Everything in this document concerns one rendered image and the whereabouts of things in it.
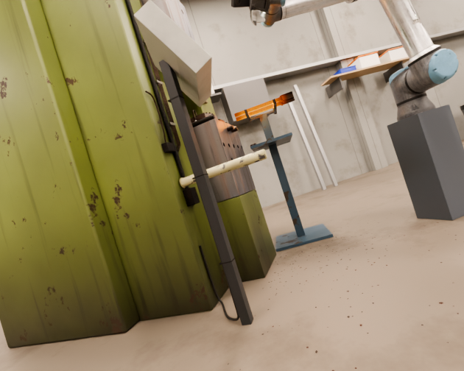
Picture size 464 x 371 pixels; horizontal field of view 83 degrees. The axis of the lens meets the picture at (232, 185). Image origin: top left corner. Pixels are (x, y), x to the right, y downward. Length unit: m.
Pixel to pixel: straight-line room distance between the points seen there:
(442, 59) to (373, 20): 5.77
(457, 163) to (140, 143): 1.68
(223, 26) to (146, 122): 4.78
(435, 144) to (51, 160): 2.02
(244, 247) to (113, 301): 0.70
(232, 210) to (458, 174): 1.24
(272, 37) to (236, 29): 0.76
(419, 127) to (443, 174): 0.28
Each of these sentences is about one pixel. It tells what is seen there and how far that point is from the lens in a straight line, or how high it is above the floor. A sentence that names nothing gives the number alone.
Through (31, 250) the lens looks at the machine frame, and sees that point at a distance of 1.87.
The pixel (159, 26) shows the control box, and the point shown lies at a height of 1.10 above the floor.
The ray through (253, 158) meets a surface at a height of 0.61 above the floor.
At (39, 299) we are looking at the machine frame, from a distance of 1.93.
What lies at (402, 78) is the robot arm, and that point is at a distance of 1.86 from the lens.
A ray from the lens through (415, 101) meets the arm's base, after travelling 1.85.
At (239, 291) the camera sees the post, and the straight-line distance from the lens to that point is 1.09.
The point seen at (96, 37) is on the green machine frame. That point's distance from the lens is 1.64.
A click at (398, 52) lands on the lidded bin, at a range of 6.63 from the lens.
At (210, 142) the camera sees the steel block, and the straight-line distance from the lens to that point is 1.49.
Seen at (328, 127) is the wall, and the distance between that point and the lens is 5.85.
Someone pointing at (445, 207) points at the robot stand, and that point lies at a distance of 1.83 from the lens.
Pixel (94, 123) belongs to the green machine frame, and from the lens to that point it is 1.57.
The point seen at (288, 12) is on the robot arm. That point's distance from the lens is 1.74.
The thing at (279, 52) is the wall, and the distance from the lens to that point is 6.02.
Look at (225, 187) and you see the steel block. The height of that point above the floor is 0.54.
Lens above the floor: 0.52
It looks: 1 degrees up
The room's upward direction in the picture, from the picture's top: 18 degrees counter-clockwise
